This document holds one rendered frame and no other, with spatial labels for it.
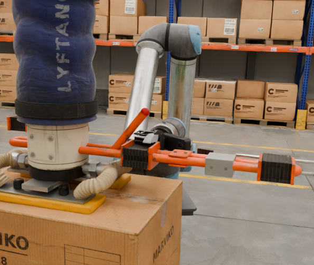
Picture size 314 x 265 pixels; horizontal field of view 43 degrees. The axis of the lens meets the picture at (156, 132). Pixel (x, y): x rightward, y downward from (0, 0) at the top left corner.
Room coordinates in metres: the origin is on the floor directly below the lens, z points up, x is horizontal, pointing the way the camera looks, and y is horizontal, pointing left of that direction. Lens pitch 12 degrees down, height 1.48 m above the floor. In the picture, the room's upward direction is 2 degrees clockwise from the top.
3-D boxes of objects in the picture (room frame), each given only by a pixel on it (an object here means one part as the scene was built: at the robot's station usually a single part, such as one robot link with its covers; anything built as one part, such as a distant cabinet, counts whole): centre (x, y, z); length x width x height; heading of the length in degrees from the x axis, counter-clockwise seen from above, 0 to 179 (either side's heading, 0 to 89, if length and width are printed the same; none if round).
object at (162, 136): (1.17, 0.01, 1.20); 0.12 x 0.09 x 0.08; 163
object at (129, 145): (1.03, 0.04, 1.20); 0.10 x 0.08 x 0.06; 163
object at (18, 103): (1.10, 0.28, 1.31); 0.23 x 0.23 x 0.04
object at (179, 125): (1.33, -0.04, 1.20); 0.12 x 0.09 x 0.10; 163
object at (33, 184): (1.10, 0.28, 1.13); 0.34 x 0.25 x 0.06; 73
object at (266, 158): (0.92, -0.29, 1.20); 0.08 x 0.07 x 0.05; 73
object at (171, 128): (1.24, -0.02, 1.20); 0.09 x 0.05 x 0.10; 73
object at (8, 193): (1.01, 0.31, 1.09); 0.34 x 0.10 x 0.05; 73
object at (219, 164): (0.96, -0.17, 1.20); 0.07 x 0.07 x 0.04; 73
